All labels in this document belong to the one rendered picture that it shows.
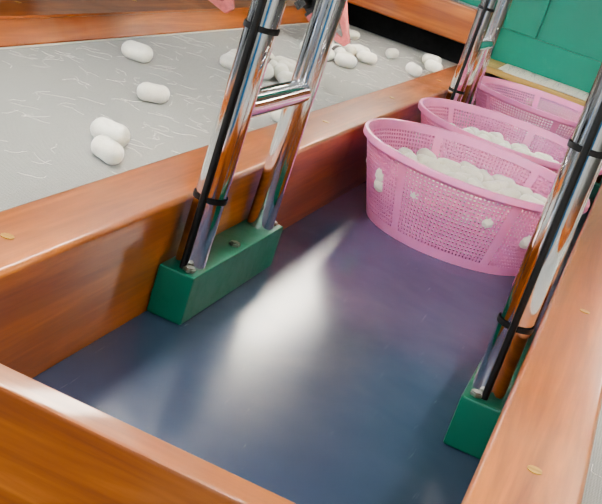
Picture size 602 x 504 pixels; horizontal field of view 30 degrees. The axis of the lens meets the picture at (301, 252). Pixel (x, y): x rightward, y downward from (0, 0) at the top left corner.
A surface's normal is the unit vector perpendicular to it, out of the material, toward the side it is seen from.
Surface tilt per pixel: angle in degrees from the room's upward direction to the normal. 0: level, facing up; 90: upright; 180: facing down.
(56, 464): 90
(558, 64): 90
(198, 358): 0
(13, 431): 90
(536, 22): 90
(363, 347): 0
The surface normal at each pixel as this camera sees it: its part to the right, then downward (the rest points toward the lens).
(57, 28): 0.85, -0.37
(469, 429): -0.32, 0.22
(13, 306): 0.90, 0.38
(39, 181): 0.30, -0.90
